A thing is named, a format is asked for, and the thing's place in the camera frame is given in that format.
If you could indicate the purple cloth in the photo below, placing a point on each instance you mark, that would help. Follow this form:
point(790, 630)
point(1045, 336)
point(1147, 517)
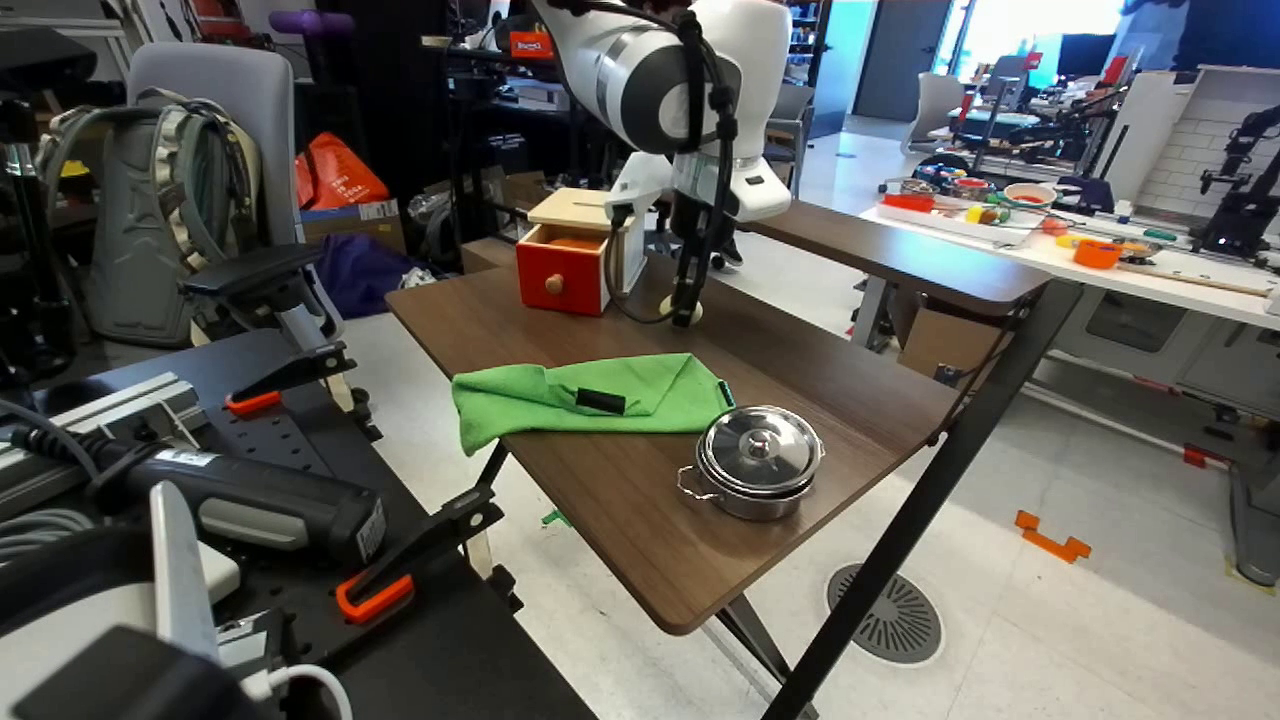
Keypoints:
point(356, 275)

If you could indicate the white table with toys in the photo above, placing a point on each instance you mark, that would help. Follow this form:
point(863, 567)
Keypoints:
point(1147, 263)

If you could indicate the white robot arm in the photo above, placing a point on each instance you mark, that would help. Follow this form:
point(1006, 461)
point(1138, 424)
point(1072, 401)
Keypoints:
point(640, 75)

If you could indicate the black table frame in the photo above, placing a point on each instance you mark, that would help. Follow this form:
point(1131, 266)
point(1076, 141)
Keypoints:
point(922, 507)

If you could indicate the round floor drain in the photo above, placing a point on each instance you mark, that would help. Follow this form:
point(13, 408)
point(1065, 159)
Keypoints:
point(886, 617)

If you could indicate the orange bag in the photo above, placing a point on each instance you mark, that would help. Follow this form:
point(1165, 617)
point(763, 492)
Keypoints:
point(335, 175)

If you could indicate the small black robot arm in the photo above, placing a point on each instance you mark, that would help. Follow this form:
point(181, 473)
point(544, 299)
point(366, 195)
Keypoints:
point(1243, 182)

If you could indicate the green cloth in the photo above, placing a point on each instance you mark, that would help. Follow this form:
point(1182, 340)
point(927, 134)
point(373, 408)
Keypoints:
point(640, 386)

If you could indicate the orange floor bracket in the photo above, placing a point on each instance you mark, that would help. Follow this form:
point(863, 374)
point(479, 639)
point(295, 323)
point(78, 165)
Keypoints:
point(1054, 542)

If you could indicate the silver pot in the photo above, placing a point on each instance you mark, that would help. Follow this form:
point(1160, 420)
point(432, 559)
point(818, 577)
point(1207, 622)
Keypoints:
point(753, 492)

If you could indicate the red box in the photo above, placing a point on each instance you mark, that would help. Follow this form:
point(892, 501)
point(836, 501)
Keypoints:
point(572, 210)

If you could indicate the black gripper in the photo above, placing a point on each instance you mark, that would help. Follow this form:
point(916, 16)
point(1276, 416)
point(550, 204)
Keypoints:
point(690, 238)

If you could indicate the grey camouflage backpack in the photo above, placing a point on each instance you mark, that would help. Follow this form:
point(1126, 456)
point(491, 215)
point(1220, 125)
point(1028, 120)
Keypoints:
point(132, 220)

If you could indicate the grey padded chair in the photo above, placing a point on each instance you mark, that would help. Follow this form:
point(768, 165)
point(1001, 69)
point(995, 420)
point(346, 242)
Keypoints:
point(240, 101)

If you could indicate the silver pot lid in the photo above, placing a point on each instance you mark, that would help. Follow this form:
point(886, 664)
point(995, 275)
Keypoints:
point(763, 445)

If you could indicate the red front wooden drawer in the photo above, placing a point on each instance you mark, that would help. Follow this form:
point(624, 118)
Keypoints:
point(560, 268)

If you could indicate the dark top side table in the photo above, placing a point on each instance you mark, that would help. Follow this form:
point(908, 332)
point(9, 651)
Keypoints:
point(907, 253)

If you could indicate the black handheld device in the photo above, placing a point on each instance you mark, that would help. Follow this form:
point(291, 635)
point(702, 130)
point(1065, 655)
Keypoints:
point(255, 501)

